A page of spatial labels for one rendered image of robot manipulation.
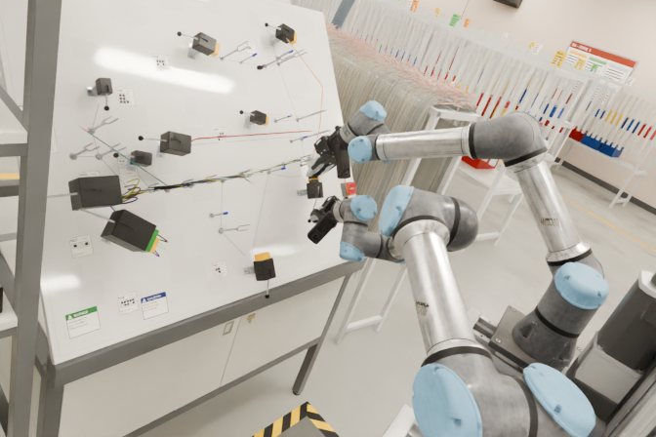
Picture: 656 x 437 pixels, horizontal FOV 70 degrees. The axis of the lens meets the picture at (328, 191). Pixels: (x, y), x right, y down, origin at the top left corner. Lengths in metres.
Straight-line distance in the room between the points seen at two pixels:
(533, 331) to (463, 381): 0.60
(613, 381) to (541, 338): 0.28
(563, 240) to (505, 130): 0.34
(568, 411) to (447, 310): 0.22
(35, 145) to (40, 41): 0.17
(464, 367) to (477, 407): 0.06
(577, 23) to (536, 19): 0.82
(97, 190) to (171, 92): 0.44
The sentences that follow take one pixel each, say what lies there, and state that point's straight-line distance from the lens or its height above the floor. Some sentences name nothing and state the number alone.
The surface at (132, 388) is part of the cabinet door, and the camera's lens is 1.58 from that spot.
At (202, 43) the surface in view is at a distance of 1.49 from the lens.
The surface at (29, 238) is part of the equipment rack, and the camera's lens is 1.01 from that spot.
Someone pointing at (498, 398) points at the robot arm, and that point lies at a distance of 0.78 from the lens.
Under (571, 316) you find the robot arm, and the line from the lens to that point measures 1.29.
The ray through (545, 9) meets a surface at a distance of 10.66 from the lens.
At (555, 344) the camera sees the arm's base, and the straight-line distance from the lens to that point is 1.32.
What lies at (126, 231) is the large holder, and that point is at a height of 1.17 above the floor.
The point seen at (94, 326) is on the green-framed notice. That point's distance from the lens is 1.31.
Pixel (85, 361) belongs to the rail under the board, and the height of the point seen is 0.86.
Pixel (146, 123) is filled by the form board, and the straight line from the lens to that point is 1.42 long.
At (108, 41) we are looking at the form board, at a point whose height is 1.49.
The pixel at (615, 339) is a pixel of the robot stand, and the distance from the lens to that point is 1.04.
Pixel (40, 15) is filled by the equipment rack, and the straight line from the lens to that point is 0.84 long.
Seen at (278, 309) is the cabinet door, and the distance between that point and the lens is 1.79.
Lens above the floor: 1.83
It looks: 24 degrees down
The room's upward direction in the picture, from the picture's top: 20 degrees clockwise
